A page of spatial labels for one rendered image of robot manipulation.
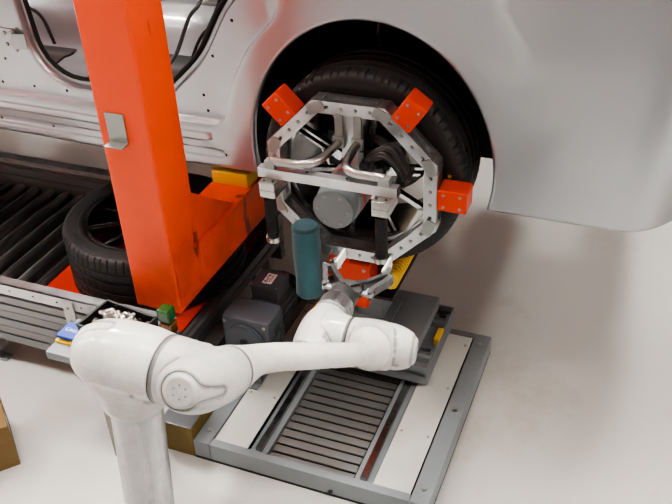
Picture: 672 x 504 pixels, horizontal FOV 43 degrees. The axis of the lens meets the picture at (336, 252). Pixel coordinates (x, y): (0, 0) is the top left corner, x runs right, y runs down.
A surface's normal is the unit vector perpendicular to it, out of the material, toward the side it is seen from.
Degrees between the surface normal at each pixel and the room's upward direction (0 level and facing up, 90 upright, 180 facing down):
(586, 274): 0
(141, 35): 90
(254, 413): 0
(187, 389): 63
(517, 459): 0
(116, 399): 93
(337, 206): 90
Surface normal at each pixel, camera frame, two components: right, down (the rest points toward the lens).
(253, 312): -0.04, -0.83
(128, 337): -0.12, -0.66
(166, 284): -0.36, 0.54
